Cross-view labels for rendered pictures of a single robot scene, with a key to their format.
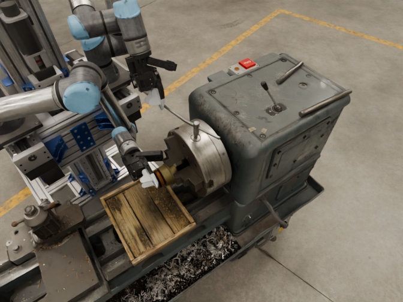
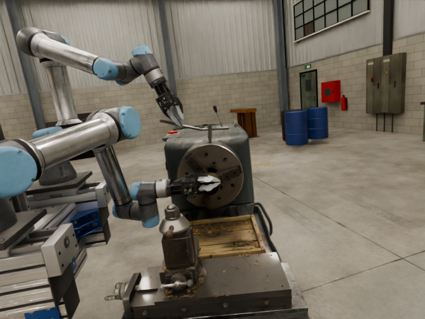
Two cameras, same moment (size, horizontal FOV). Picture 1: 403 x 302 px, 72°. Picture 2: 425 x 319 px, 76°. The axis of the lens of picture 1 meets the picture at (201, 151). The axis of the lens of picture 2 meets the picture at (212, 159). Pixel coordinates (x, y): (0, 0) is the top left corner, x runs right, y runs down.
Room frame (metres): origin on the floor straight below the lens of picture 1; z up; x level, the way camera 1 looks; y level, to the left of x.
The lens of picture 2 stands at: (-0.02, 1.06, 1.43)
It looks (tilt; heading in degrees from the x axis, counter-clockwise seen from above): 12 degrees down; 305
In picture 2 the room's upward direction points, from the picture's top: 7 degrees counter-clockwise
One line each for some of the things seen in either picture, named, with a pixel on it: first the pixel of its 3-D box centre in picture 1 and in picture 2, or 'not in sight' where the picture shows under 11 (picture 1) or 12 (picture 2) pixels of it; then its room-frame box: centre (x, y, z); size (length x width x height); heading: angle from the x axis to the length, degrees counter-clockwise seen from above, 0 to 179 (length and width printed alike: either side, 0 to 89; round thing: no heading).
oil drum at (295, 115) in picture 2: not in sight; (296, 127); (2.28, -6.35, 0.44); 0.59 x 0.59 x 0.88
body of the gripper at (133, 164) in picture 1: (136, 163); (183, 187); (0.70, 0.27, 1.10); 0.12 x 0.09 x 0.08; 32
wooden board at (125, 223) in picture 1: (147, 212); (214, 238); (0.58, 0.25, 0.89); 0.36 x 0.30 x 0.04; 33
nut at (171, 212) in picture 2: (29, 210); (171, 210); (0.45, 0.59, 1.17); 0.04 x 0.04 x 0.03
